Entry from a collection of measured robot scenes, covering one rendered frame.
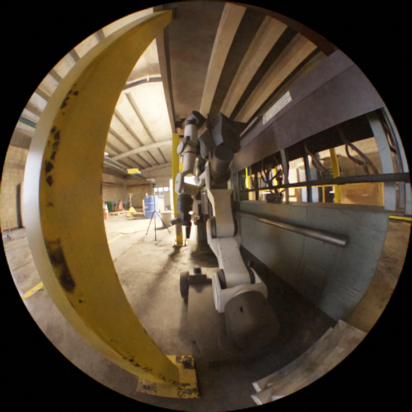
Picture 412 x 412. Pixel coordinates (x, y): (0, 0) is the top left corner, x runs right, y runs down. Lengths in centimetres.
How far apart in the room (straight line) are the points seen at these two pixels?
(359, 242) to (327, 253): 21
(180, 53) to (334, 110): 131
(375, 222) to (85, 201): 81
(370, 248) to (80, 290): 81
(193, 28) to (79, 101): 129
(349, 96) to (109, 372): 163
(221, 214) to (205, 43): 150
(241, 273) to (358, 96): 104
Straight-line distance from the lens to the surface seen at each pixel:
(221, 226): 70
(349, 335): 62
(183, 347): 72
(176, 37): 144
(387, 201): 83
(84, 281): 16
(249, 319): 38
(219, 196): 77
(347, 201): 369
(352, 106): 85
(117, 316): 22
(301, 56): 148
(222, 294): 47
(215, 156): 65
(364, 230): 70
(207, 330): 57
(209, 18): 139
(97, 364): 83
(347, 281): 79
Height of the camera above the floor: 66
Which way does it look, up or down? 4 degrees down
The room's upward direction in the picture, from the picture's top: 3 degrees counter-clockwise
